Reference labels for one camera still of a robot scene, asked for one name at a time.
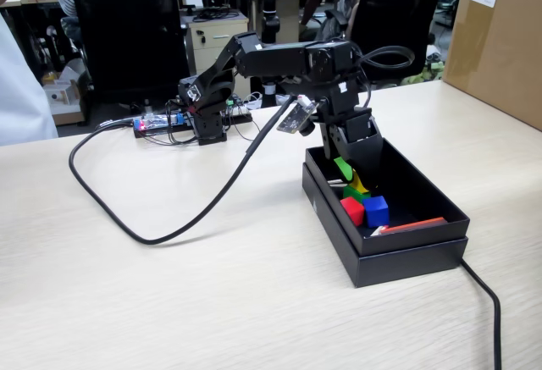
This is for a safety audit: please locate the black cardboard box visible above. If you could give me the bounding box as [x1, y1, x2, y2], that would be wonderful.
[304, 136, 472, 257]

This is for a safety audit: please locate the small white product box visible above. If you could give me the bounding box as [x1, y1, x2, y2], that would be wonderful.
[41, 80, 84, 126]

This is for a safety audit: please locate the beige drawer cabinet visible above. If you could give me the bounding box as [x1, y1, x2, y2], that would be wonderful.
[185, 12, 252, 98]

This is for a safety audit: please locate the black mesh office chair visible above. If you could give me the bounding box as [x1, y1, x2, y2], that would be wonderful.
[349, 0, 449, 81]
[66, 0, 191, 107]

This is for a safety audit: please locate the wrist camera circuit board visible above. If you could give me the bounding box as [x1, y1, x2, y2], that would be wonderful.
[275, 97, 318, 137]

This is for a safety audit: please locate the small board with green terminal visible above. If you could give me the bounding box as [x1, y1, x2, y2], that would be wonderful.
[224, 94, 253, 124]

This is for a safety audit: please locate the thin black wire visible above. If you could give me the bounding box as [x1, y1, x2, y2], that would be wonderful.
[226, 113, 262, 142]

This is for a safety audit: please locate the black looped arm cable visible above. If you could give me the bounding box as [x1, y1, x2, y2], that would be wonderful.
[359, 45, 417, 69]

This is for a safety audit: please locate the thick black cable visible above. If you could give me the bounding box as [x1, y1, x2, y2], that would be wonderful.
[460, 258, 504, 370]
[67, 95, 297, 246]

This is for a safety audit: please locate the blue wooden cube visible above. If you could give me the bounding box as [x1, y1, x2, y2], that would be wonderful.
[362, 195, 390, 229]

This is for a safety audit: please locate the red wooden cube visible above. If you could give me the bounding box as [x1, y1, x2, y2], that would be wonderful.
[340, 196, 366, 228]

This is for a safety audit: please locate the large brown cardboard box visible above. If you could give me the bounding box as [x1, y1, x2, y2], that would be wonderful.
[442, 0, 542, 132]

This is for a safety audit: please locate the black open box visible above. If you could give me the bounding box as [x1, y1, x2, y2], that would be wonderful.
[301, 162, 470, 290]

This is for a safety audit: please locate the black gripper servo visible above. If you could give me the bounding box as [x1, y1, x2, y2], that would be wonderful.
[319, 108, 386, 191]

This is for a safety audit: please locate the green wooden cube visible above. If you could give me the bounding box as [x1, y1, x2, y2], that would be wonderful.
[341, 184, 372, 202]

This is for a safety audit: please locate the black jointed stand pole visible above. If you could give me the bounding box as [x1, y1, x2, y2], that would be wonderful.
[258, 0, 283, 107]

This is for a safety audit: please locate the person in white shirt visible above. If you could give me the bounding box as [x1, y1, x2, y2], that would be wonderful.
[0, 0, 59, 146]

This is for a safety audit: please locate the green patterned bag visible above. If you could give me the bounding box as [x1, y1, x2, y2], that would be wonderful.
[400, 58, 444, 87]

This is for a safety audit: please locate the motor controller circuit board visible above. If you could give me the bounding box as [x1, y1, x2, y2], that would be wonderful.
[133, 112, 190, 139]

